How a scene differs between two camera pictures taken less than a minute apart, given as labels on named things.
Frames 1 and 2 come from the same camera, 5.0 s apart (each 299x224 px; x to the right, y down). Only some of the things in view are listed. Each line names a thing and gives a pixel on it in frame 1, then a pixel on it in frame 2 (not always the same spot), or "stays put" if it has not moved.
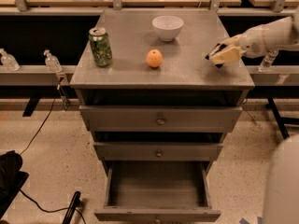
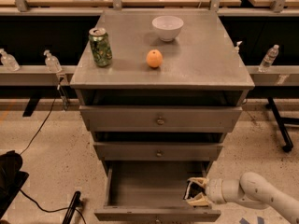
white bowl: [167, 27] stays put
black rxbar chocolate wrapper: [218, 48] to [192, 189]
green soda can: [101, 47] stays put
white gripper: [256, 43] to [214, 189]
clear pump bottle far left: [8, 61] stays put
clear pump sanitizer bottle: [51, 63] stays put
